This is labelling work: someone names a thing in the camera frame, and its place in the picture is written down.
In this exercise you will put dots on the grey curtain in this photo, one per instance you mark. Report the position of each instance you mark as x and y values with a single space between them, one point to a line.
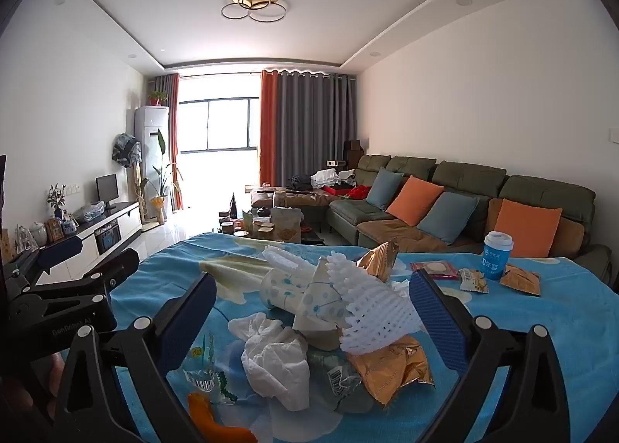
158 90
314 124

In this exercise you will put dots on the clear plastic bag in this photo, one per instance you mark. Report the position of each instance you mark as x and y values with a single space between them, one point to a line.
91 213

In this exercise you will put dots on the red cloth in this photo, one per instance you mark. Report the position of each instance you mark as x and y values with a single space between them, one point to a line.
360 192

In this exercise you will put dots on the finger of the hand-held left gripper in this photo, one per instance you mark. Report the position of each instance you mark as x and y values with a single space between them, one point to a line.
96 273
63 252

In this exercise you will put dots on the grey barcode plastic wrapper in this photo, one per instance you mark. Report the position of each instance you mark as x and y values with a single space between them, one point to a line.
341 382

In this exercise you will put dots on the brown ottoman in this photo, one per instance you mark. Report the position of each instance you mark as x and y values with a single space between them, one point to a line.
290 199

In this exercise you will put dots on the clear wrapped ornament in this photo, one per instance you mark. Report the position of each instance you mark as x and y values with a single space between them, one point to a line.
25 240

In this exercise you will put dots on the blue cup with white lid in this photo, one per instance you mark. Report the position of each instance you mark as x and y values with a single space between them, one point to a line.
498 254

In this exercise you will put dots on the gold foil wrapper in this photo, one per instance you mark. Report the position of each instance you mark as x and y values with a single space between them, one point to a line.
379 261
391 370
521 281

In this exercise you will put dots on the projector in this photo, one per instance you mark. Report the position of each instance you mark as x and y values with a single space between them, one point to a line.
335 163

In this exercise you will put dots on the yellow wrapped flower pot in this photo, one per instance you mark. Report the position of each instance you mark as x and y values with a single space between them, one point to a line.
157 208

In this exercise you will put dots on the blue white porcelain jar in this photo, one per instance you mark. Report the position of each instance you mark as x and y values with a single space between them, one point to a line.
69 226

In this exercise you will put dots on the dark triangular ornament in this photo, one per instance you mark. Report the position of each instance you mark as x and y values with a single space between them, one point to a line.
234 208

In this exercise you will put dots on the pile of white clothes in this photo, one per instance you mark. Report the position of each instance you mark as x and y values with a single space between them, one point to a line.
329 178

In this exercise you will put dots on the tall green leafy plant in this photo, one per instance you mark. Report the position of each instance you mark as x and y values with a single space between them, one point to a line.
162 167

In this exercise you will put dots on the blue cushion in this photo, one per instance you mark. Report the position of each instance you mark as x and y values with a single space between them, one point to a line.
384 187
447 218

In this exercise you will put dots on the green sofa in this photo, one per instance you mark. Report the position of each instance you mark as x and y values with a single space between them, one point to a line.
541 191

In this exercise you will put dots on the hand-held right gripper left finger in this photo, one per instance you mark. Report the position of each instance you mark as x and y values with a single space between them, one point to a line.
193 317

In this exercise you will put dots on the covered standing fan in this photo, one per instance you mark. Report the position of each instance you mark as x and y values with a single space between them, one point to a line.
126 150

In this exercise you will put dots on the blue-dotted paper cup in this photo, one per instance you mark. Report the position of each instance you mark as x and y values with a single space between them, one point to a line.
283 290
319 302

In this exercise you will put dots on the window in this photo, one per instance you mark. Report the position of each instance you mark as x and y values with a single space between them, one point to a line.
217 126

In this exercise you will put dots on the wooden picture frame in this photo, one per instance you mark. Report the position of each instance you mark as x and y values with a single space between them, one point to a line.
54 230

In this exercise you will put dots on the person's left hand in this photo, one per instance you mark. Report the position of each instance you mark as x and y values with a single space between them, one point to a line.
55 375

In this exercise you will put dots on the white ceramic jar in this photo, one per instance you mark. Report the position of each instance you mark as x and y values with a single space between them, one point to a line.
37 233

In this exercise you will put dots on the cardboard box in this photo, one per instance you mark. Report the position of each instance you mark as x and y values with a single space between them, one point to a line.
354 153

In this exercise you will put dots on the orange cushion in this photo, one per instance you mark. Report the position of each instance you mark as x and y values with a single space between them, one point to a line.
415 200
527 228

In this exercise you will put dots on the white TV cabinet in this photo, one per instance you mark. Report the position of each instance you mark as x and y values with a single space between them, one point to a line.
101 235

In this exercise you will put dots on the small plant in blue vase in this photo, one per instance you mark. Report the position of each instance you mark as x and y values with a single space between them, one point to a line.
56 199

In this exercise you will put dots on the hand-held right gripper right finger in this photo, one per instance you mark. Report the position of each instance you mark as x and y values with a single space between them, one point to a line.
435 322

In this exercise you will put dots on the red-edged snack packet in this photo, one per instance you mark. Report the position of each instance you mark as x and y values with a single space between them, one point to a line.
433 271

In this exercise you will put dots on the orange peel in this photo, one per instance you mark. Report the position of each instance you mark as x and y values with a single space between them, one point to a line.
208 416

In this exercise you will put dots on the coffee table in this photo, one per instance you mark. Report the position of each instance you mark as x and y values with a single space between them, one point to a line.
309 235

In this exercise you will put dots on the white standing air conditioner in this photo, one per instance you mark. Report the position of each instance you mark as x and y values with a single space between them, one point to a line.
151 157

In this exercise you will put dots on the beige patterned box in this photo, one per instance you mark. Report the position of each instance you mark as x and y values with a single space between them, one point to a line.
5 243

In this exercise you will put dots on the white tissue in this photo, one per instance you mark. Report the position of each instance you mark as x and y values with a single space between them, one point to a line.
251 324
278 370

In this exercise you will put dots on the blue printed blanket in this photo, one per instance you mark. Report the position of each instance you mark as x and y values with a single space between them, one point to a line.
508 336

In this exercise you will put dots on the black monitor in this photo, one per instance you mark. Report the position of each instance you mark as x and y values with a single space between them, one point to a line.
107 187

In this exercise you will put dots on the small potted plant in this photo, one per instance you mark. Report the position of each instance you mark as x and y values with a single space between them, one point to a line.
156 97

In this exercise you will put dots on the clear green-edged plastic wrapper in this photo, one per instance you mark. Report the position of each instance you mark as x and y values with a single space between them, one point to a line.
205 370

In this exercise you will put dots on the small yellow snack wrapper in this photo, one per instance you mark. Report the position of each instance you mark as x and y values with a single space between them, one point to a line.
473 280

